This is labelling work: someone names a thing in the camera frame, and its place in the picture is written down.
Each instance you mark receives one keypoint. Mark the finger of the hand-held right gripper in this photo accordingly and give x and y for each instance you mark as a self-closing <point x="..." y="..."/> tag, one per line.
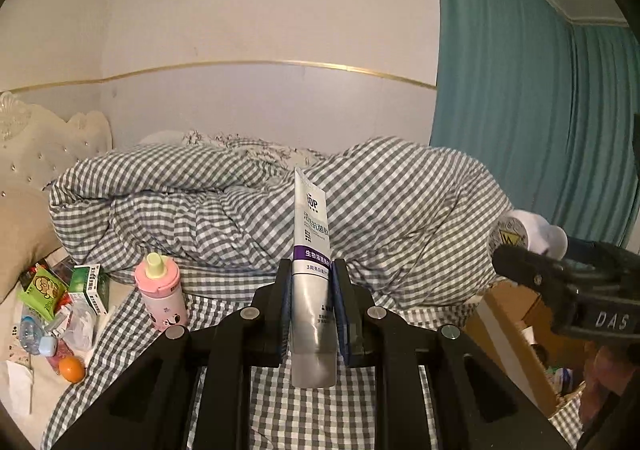
<point x="525" y="267"/>
<point x="590" y="255"/>

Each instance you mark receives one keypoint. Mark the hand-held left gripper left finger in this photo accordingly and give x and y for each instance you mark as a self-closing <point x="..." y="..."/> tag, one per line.
<point x="286" y="310"/>

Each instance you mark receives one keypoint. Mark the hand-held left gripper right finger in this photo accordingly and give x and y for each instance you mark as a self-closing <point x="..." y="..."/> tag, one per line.
<point x="341" y="315"/>

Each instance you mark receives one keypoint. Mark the white jar yellow label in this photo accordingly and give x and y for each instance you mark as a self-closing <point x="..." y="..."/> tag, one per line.
<point x="530" y="230"/>

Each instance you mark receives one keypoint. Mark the brown cardboard box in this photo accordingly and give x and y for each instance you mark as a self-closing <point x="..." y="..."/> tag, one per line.
<point x="505" y="325"/>

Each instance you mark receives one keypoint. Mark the grey toothpaste tube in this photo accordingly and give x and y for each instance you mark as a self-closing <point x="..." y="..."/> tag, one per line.
<point x="311" y="230"/>

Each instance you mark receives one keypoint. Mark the person's right hand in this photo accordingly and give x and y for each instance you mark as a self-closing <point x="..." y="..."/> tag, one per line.
<point x="607" y="380"/>

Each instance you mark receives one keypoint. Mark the grey checked duvet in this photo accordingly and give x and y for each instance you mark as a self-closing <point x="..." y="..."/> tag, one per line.
<point x="225" y="210"/>

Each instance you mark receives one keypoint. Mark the pink drinking bottle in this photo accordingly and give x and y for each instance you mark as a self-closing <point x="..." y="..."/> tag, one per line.
<point x="162" y="300"/>

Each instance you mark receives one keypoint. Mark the white black printed cloth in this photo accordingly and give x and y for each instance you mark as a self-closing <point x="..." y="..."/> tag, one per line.
<point x="250" y="147"/>

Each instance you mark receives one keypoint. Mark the grey checked bed sheet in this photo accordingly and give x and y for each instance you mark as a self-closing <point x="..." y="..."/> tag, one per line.
<point x="125" y="370"/>

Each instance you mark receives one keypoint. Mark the green and white carton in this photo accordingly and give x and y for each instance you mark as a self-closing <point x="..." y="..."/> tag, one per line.
<point x="90" y="287"/>

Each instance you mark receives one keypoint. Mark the clear plastic bag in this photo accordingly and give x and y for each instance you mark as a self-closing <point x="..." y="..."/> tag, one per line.
<point x="77" y="330"/>

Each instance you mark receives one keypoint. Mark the teal curtain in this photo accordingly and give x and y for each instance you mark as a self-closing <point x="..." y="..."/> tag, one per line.
<point x="510" y="55"/>

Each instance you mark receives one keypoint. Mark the white pillow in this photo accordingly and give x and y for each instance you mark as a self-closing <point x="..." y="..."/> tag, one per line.
<point x="160" y="137"/>

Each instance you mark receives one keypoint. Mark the orange fruit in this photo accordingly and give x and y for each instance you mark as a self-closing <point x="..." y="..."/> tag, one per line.
<point x="72" y="369"/>

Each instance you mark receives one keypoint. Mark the small light blue case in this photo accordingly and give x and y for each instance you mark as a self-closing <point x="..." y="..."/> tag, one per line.
<point x="48" y="346"/>

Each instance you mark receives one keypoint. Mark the green cartoon snack packet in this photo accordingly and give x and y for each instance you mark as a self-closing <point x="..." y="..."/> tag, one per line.
<point x="42" y="292"/>

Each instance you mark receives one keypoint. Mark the small plastic water bottle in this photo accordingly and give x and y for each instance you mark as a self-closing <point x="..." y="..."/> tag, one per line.
<point x="32" y="335"/>

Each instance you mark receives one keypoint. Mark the white fleece mattress pad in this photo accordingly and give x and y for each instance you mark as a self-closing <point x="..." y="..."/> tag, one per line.
<point x="45" y="410"/>

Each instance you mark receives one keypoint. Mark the beige pillow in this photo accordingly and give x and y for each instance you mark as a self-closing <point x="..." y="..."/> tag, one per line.
<point x="25" y="240"/>

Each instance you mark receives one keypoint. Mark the white tissue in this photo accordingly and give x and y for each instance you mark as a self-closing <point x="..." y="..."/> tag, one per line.
<point x="15" y="387"/>

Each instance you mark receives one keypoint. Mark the cream tufted headboard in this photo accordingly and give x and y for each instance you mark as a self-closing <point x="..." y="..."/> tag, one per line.
<point x="45" y="140"/>

